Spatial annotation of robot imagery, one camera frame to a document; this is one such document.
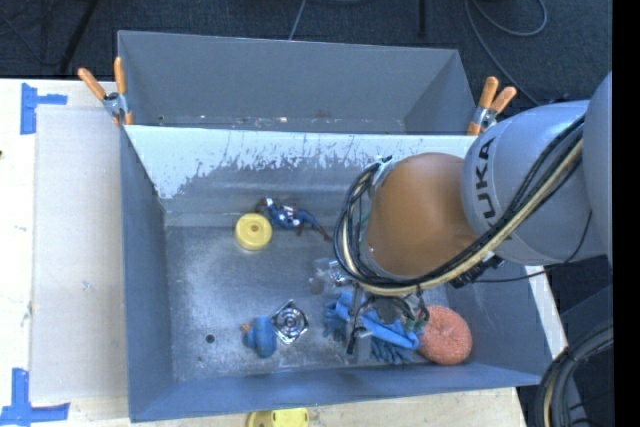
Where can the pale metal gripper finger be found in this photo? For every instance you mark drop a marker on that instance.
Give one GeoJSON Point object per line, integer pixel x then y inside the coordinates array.
{"type": "Point", "coordinates": [358, 307]}
{"type": "Point", "coordinates": [363, 348]}

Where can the clear glass cup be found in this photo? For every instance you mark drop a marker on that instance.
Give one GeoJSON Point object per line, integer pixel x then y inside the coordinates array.
{"type": "Point", "coordinates": [321, 276]}

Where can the orange round scrubber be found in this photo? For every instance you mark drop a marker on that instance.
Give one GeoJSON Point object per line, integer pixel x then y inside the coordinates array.
{"type": "Point", "coordinates": [446, 336]}

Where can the blue toy duck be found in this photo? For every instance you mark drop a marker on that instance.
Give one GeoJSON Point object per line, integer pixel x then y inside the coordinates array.
{"type": "Point", "coordinates": [261, 337]}

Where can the blue and red toy figure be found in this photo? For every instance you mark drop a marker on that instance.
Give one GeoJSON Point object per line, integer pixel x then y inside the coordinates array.
{"type": "Point", "coordinates": [287, 215]}

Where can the yellow round disc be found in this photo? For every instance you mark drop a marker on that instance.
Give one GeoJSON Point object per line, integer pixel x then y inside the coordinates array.
{"type": "Point", "coordinates": [254, 231]}

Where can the grey metal bin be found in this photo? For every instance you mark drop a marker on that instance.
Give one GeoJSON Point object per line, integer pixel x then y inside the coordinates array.
{"type": "Point", "coordinates": [225, 275]}

